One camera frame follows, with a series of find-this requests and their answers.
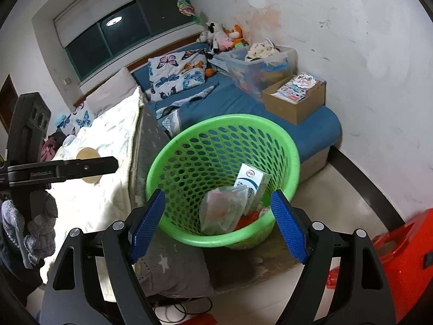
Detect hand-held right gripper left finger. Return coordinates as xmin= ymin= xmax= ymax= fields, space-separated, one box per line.
xmin=40 ymin=190 xmax=166 ymax=325

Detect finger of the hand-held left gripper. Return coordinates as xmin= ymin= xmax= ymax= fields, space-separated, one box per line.
xmin=0 ymin=157 xmax=120 ymax=191

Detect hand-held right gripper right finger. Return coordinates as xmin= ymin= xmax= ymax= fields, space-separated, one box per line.
xmin=271 ymin=190 xmax=396 ymax=325

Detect white paper cup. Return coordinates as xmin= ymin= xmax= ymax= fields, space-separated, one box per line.
xmin=76 ymin=147 xmax=103 ymax=184

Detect red mesh net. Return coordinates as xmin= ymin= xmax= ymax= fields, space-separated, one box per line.
xmin=235 ymin=208 xmax=271 ymax=229

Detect white blue milk carton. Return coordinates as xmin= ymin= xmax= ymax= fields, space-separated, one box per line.
xmin=233 ymin=163 xmax=272 ymax=212

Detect clear plastic bag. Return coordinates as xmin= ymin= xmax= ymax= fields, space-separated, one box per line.
xmin=199 ymin=186 xmax=250 ymax=236

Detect green plastic basket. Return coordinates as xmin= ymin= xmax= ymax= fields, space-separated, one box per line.
xmin=145 ymin=114 xmax=301 ymax=250

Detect pile of dark clothes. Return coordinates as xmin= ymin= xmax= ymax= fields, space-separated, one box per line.
xmin=40 ymin=131 xmax=66 ymax=162

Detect dark wooden door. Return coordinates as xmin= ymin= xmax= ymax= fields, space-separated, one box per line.
xmin=0 ymin=74 xmax=18 ymax=132

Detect grey star-print mattress cover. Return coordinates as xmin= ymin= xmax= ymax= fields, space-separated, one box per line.
xmin=130 ymin=103 xmax=215 ymax=298

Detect butterfly-print pillow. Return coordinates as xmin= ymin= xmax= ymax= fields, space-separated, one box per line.
xmin=147 ymin=50 xmax=208 ymax=104
xmin=56 ymin=101 xmax=94 ymax=137

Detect grey pillow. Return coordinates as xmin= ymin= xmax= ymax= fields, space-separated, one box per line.
xmin=86 ymin=67 xmax=136 ymax=116

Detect grey white patterned cloth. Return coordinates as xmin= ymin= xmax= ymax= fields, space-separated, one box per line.
xmin=157 ymin=84 xmax=218 ymax=137

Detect brown cardboard box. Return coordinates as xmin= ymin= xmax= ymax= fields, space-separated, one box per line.
xmin=262 ymin=73 xmax=327 ymax=126

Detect red plastic stool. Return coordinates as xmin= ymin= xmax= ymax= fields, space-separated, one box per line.
xmin=371 ymin=208 xmax=433 ymax=324

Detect blue sofa bed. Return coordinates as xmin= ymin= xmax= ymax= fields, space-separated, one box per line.
xmin=132 ymin=42 xmax=342 ymax=183

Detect stack of cartoon books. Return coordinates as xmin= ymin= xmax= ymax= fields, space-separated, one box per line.
xmin=277 ymin=72 xmax=326 ymax=105

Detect dark window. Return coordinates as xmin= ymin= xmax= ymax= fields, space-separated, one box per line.
xmin=64 ymin=0 xmax=204 ymax=78

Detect white roller blind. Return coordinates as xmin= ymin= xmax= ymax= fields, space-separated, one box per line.
xmin=54 ymin=0 xmax=185 ymax=46

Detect clear plastic storage box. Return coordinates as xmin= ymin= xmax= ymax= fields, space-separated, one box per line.
xmin=219 ymin=45 xmax=299 ymax=103

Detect patterned beige cloth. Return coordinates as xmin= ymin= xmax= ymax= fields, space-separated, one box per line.
xmin=245 ymin=38 xmax=282 ymax=62

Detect black white cow plush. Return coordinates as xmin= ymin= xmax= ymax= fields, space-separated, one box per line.
xmin=206 ymin=22 xmax=226 ymax=55

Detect orange fox plush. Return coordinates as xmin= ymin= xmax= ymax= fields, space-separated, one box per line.
xmin=227 ymin=24 xmax=245 ymax=48

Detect black cable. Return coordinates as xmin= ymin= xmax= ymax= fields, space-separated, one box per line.
xmin=152 ymin=296 xmax=214 ymax=324

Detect colourful wall decoration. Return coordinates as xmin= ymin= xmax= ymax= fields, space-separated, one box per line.
xmin=177 ymin=0 xmax=197 ymax=18

